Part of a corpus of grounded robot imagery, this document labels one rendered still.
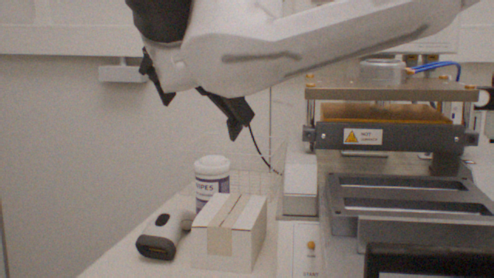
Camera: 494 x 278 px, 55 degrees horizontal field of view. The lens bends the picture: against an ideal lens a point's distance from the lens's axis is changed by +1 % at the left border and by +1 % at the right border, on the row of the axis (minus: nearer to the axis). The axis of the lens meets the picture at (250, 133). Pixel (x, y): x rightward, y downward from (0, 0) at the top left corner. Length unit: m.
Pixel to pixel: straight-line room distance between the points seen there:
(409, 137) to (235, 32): 0.44
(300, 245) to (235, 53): 0.37
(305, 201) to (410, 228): 0.22
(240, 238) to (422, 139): 0.37
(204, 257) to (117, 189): 0.88
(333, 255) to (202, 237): 0.44
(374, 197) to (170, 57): 0.31
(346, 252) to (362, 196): 0.11
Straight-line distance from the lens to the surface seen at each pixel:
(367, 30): 0.43
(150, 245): 0.96
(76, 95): 1.76
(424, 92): 0.80
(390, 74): 0.84
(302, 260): 0.72
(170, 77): 0.56
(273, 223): 1.15
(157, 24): 0.55
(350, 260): 0.52
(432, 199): 0.64
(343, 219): 0.56
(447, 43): 1.03
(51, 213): 1.96
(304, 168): 0.73
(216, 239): 0.92
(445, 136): 0.81
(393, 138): 0.79
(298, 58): 0.44
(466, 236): 0.55
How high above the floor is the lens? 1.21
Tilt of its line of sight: 13 degrees down
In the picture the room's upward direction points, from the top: straight up
